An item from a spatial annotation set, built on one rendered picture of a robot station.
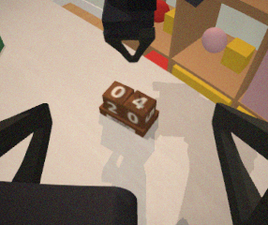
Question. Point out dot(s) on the brown wooden number cube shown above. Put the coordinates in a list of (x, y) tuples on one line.
[(139, 109), (115, 96)]

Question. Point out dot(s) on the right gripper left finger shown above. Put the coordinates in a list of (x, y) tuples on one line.
[(36, 121)]

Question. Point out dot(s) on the brown wooden tray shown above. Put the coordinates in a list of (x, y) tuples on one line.
[(126, 124)]

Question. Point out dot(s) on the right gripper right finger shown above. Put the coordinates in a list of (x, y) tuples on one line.
[(242, 193)]

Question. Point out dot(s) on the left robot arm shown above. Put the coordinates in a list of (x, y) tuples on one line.
[(150, 5)]

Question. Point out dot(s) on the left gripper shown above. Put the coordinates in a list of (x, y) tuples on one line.
[(129, 25)]

